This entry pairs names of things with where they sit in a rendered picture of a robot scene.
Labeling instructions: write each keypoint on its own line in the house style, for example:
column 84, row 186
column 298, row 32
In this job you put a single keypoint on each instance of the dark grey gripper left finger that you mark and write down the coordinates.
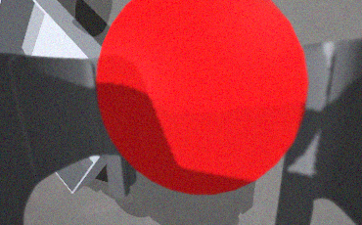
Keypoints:
column 50, row 119

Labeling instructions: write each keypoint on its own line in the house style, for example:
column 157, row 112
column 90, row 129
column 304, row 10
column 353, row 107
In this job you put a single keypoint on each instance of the grey tray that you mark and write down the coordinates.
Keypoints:
column 26, row 30

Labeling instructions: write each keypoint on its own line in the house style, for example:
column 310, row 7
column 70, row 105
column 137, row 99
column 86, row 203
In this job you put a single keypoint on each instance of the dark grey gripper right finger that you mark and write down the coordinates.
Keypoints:
column 325, row 159

